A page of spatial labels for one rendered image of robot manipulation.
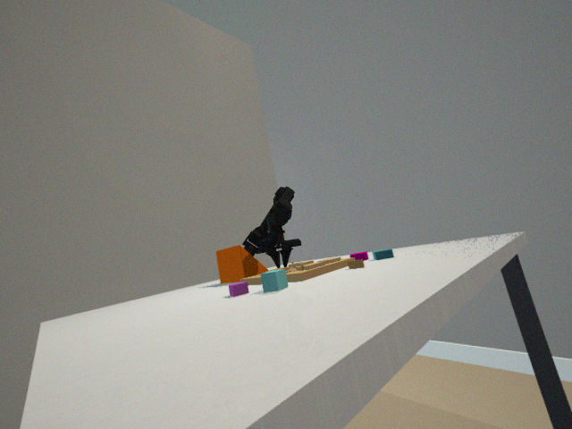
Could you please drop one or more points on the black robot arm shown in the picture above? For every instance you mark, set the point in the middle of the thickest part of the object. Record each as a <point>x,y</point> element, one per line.
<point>278,215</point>

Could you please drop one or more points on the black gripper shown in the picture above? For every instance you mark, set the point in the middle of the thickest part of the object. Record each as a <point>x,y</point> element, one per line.
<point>285,246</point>

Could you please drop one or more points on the magenta square block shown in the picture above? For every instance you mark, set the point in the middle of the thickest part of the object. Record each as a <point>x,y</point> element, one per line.
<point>361,255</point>

